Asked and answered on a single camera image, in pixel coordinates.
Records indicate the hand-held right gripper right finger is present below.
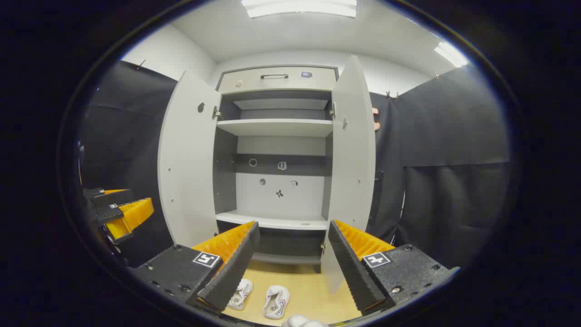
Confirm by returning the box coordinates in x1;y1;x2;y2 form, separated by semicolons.
328;220;460;316

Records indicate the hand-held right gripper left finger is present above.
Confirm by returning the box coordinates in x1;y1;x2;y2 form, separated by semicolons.
128;221;261;314

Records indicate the white shoe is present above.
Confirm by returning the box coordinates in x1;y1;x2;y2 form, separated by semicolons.
227;278;253;311
263;285;290;320

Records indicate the light grey cabinet door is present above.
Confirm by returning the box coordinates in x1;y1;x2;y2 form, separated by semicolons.
158;69;223;248
320;54;377;293

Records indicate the grey shoe cabinet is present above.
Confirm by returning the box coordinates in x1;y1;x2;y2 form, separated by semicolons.
213;64;339;273

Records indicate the beige cabinet drawer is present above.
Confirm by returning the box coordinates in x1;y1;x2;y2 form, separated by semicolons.
217;67;337;94

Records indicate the narrow ceiling light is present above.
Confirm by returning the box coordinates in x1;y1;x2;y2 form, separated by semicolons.
433;42;468;68

